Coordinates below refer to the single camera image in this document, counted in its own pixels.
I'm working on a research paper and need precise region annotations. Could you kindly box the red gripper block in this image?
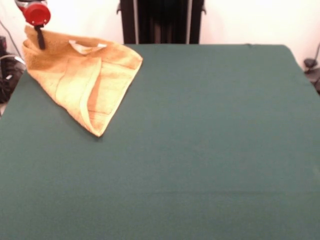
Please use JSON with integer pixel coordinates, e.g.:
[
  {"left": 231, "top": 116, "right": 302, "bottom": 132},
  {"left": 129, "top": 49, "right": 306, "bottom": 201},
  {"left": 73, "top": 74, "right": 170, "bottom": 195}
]
[{"left": 23, "top": 2, "right": 52, "bottom": 50}]

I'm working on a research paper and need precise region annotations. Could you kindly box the tan terry towel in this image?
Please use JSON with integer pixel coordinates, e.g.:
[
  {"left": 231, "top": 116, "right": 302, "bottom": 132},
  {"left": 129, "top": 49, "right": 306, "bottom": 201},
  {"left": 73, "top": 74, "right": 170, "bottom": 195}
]
[{"left": 21, "top": 25, "right": 144, "bottom": 138}]

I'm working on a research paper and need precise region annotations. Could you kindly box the dark green table cloth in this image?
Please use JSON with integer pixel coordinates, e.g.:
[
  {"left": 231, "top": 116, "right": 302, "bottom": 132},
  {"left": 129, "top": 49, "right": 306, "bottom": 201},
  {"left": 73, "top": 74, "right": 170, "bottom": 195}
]
[{"left": 0, "top": 43, "right": 320, "bottom": 240}]

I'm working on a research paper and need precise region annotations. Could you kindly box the black pedestal column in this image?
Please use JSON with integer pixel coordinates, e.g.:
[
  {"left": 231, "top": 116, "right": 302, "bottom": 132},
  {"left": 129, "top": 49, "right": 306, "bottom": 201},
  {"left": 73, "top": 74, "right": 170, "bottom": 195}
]
[{"left": 116, "top": 0, "right": 207, "bottom": 45}]

